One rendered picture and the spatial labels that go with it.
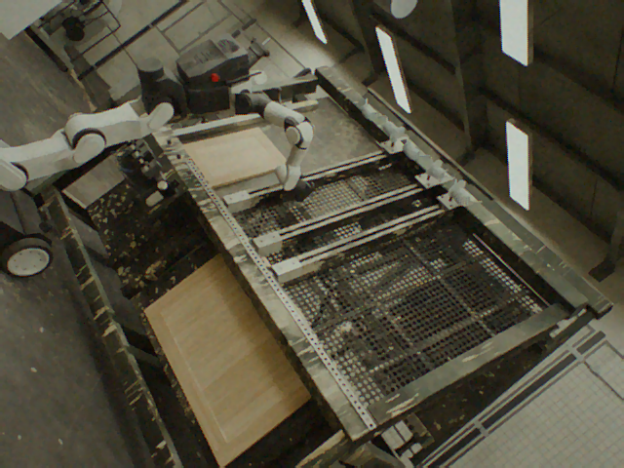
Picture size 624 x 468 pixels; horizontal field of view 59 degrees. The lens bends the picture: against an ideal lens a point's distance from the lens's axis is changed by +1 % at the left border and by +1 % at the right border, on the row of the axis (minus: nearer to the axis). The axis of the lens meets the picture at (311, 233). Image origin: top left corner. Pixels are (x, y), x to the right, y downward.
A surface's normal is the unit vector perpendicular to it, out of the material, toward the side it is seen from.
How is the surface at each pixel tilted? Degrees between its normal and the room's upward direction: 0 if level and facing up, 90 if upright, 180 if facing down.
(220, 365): 90
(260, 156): 60
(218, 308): 90
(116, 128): 90
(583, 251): 90
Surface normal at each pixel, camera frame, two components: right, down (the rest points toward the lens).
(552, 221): -0.33, -0.47
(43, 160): 0.52, 0.66
